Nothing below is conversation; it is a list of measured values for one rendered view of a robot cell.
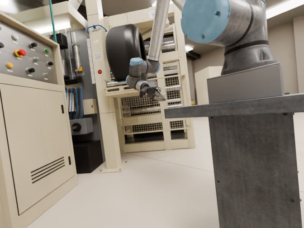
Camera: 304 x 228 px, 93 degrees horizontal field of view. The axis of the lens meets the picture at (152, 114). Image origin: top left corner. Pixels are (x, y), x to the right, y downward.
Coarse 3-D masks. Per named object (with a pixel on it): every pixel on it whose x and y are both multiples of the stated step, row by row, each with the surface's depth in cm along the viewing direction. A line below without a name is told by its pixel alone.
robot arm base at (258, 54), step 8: (264, 40) 51; (232, 48) 55; (240, 48) 53; (248, 48) 52; (256, 48) 51; (264, 48) 51; (224, 56) 60; (232, 56) 55; (240, 56) 53; (248, 56) 51; (256, 56) 50; (264, 56) 50; (272, 56) 51; (224, 64) 59; (232, 64) 55; (240, 64) 52; (248, 64) 50; (256, 64) 50; (264, 64) 49; (224, 72) 58; (232, 72) 54
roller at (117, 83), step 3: (117, 81) 143; (120, 81) 143; (123, 81) 142; (108, 84) 144; (111, 84) 144; (114, 84) 143; (117, 84) 143; (120, 84) 143; (123, 84) 143; (126, 84) 143
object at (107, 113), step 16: (96, 0) 150; (96, 16) 150; (96, 32) 151; (96, 48) 152; (96, 64) 153; (96, 80) 154; (112, 112) 158; (112, 128) 154; (112, 144) 155; (112, 160) 156
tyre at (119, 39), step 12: (132, 24) 136; (108, 36) 131; (120, 36) 128; (132, 36) 127; (108, 48) 129; (120, 48) 127; (132, 48) 126; (144, 48) 170; (108, 60) 134; (120, 60) 130; (144, 60) 178; (120, 72) 136
